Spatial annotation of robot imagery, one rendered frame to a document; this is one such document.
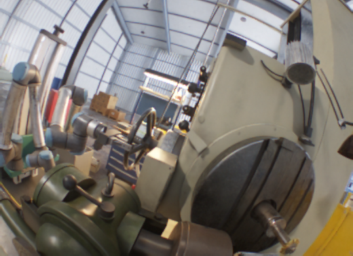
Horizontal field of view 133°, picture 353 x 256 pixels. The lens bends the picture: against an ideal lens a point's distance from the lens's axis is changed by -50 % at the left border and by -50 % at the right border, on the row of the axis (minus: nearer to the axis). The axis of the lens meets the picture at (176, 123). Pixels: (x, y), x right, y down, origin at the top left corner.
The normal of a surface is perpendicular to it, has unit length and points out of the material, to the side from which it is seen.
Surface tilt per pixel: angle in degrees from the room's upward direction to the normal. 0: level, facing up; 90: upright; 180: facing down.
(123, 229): 31
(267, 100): 90
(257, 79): 90
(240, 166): 90
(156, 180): 90
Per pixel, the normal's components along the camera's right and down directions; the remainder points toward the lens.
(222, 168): -0.09, 0.04
